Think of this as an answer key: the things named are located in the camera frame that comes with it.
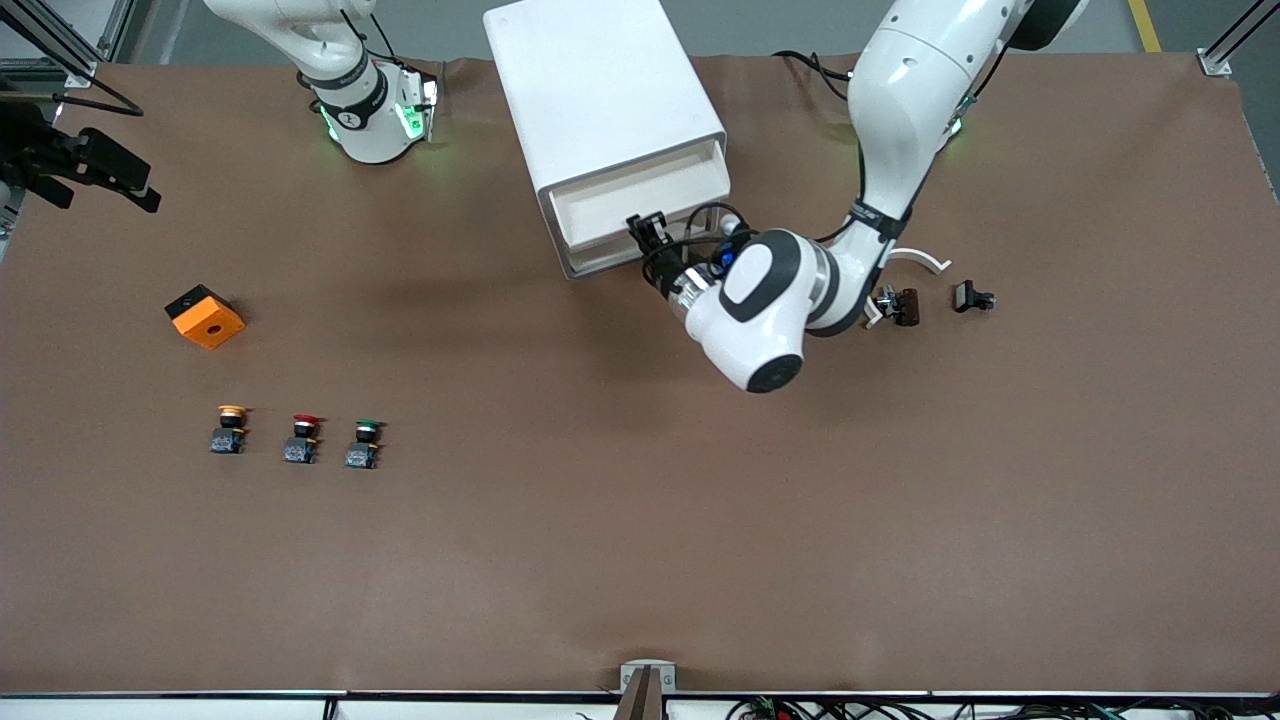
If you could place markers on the white table edge rail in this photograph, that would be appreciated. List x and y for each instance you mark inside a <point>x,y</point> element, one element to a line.
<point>200,708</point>

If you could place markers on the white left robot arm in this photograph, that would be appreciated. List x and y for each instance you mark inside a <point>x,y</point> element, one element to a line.
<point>900,90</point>

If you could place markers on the black square push button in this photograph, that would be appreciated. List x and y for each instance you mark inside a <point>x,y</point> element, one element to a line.
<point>966,296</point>

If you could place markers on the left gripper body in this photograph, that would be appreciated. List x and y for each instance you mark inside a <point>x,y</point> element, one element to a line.
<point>664,266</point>

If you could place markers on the chrome metal fitting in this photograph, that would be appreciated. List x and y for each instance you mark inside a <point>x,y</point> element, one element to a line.
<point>887,300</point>

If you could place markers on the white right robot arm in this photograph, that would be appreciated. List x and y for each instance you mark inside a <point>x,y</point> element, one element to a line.
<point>365,120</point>

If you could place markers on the orange and black box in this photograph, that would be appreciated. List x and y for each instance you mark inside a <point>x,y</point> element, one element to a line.
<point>210,325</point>

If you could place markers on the white curved clamp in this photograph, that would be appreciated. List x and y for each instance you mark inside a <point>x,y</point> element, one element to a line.
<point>925,258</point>

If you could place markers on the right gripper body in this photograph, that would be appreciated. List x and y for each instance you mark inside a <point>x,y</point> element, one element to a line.
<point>40,158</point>

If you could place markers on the yellow push button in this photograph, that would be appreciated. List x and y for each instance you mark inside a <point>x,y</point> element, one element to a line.
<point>228,438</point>

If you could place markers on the green push button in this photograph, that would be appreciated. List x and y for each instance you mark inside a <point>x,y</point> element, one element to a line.
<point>361,455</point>

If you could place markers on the aluminium frame profile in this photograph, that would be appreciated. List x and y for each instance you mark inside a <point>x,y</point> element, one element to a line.
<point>1225,45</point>
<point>60,45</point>

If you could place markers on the red push button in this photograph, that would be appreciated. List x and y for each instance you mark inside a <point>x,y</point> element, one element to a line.
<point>299,448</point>

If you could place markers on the gray metal mount bracket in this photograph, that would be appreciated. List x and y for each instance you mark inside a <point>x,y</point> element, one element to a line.
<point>647,690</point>

